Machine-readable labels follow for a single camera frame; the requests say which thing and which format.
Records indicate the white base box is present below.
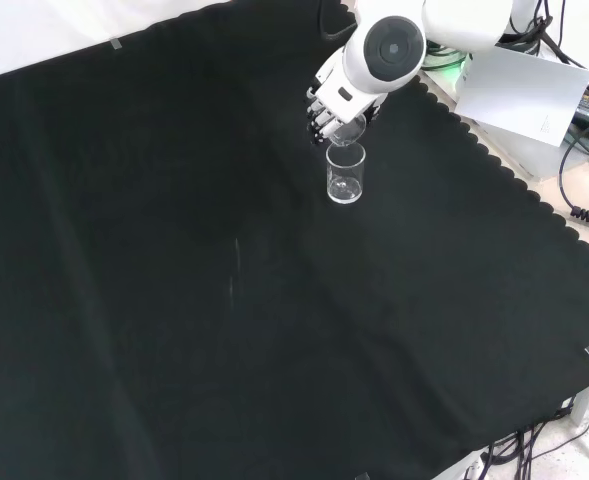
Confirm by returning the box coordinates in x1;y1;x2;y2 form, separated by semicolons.
466;117;571;182

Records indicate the black ribbed cable loop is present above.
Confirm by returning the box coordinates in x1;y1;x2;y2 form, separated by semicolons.
317;0;361;42

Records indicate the black floor cable bundle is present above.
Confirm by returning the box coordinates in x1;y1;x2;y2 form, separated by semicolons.
478;399;589;480

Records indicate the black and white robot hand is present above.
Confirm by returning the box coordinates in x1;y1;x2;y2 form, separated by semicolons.
304;48;386;149

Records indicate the small clear glass beaker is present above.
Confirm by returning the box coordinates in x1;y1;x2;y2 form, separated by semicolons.
326;112;370;149

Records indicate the black bench cloth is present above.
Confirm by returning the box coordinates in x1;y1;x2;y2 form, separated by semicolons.
0;0;589;480

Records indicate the clear glass beaker with spout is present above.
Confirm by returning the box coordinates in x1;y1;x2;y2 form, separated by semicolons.
325;142;367;206

